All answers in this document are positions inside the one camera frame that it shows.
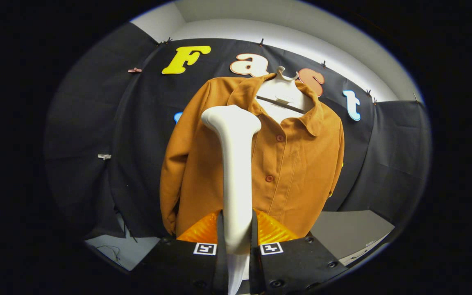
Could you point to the white clip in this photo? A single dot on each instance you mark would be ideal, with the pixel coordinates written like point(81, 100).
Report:
point(104, 156)

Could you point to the brown button-up shirt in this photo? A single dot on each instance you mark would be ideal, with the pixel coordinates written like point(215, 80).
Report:
point(293, 172)

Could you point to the grey cabinet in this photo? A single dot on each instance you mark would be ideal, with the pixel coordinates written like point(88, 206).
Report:
point(346, 231)

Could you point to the red clip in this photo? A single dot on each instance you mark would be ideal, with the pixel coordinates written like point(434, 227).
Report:
point(135, 70)

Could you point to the black backdrop cloth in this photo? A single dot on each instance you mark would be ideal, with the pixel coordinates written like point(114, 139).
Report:
point(137, 123)

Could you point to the white mannequin torso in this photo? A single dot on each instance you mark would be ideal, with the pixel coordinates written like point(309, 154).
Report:
point(285, 92)

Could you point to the white garment steamer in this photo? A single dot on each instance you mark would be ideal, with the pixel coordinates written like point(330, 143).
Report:
point(236, 184)

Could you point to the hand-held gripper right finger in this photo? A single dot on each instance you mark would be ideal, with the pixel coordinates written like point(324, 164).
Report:
point(255, 270)

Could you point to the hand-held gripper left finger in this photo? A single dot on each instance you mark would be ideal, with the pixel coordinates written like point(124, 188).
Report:
point(221, 270)

